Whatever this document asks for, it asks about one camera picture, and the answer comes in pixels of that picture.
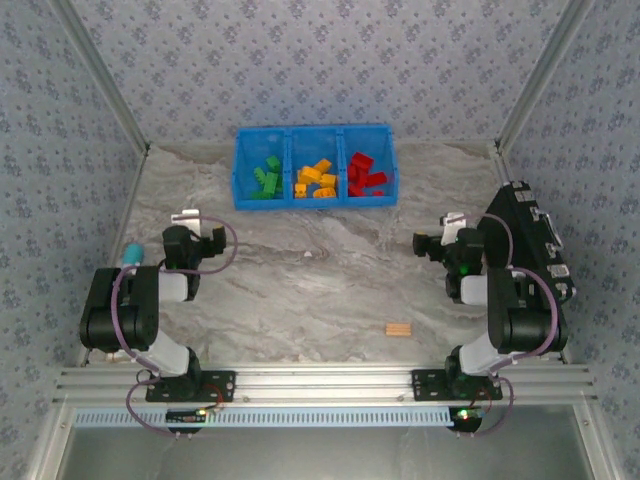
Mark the teal cylindrical tool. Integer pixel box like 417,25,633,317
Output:
122,242,146,269

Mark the black hard case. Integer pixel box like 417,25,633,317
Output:
479,180,578,311

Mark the blue three-compartment bin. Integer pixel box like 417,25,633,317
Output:
233,123,400,211

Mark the small controller circuit board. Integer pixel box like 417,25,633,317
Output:
165,408,209,424
448,407,489,425

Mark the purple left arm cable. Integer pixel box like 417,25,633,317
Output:
110,217,239,439

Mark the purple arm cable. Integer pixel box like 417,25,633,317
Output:
442,212,561,439
110,217,239,439

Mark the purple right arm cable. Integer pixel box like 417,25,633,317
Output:
442,212,561,439

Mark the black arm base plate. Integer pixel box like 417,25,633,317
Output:
145,369,237,403
411,368,504,402

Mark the aluminium rail beam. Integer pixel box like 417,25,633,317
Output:
52,363,599,405

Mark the aluminium frame post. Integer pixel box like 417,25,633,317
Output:
496,0,597,154
47,0,151,154

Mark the slotted cable duct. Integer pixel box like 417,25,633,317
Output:
72,405,454,428

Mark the aluminium frame leg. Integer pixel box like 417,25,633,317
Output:
24,404,69,480
573,404,620,480

